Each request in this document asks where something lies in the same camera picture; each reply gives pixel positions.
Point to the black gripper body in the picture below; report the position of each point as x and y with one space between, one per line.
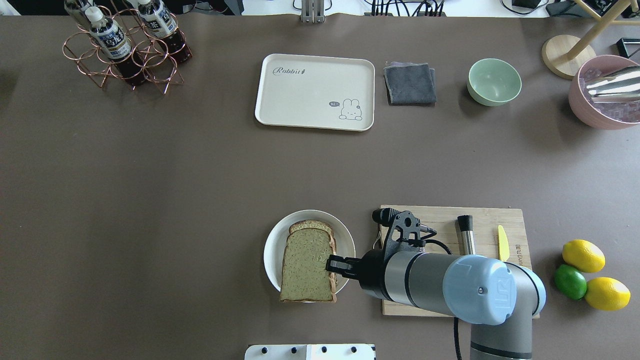
371 272

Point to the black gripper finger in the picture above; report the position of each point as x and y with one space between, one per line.
340 260
347 272

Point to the bread slice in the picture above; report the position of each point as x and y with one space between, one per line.
306 270
310 226

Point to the white round plate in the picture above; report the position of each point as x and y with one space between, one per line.
275 244

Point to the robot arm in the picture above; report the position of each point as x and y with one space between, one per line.
498 299

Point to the cream rabbit tray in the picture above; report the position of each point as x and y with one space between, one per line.
313 91

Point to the wooden cutting board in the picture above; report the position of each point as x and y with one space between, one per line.
485 223

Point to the steel muddler black tip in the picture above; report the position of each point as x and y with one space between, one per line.
465 225

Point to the folded grey cloth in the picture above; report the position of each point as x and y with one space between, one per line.
410 84

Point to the green lime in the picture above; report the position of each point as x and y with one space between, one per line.
570 281

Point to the upper yellow lemon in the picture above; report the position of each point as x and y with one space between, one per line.
583 255

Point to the yellow lemon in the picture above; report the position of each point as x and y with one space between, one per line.
583 255
607 294

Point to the green bowl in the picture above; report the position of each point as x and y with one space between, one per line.
493 82

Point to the lower yellow lemon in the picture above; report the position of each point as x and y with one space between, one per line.
607 294

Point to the pink bowl with ice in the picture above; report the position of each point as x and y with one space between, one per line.
612 116

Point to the wooden cup stand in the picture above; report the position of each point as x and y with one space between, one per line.
565 54

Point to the tea bottle back right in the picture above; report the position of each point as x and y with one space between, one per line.
160 24

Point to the tea bottle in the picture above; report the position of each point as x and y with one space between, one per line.
160 24
77 10
116 45

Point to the tea bottle front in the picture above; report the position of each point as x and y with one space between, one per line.
116 45

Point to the metal ice scoop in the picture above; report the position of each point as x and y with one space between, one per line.
620 86

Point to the tea bottle back left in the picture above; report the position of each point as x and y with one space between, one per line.
77 10

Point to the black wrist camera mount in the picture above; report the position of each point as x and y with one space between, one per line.
405 232

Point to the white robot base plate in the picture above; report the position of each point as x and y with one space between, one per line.
322 351

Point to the copper wire bottle rack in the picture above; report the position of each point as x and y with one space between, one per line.
159 68

